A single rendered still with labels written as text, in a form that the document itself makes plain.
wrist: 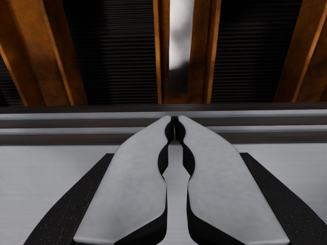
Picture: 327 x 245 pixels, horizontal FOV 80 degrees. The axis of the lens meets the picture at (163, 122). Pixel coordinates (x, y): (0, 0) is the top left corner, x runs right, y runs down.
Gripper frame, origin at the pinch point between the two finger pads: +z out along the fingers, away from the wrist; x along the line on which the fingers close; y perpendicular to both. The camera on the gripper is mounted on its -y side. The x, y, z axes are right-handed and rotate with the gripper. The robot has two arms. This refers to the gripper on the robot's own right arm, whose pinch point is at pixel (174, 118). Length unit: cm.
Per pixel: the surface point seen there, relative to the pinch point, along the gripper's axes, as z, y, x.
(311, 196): 2.7, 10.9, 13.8
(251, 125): 4.3, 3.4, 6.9
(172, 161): 2.6, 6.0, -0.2
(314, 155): 2.6, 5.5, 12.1
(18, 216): 2.4, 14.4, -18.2
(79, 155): 2.5, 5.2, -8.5
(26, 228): 2.4, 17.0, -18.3
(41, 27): 20.6, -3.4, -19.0
